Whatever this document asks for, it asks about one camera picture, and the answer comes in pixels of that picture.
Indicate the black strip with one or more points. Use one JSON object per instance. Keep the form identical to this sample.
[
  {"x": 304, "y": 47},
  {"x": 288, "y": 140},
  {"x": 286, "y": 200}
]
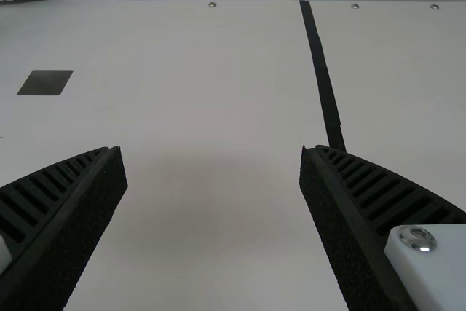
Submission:
[{"x": 322, "y": 78}]

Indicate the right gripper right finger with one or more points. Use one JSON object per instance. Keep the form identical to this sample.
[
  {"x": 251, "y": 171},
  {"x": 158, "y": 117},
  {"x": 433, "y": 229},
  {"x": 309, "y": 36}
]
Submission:
[{"x": 364, "y": 216}]

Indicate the small square scanner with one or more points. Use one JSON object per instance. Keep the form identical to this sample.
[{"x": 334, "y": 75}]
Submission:
[{"x": 45, "y": 82}]

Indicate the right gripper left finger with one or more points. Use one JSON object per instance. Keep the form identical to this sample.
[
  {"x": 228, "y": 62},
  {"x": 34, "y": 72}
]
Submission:
[{"x": 73, "y": 216}]

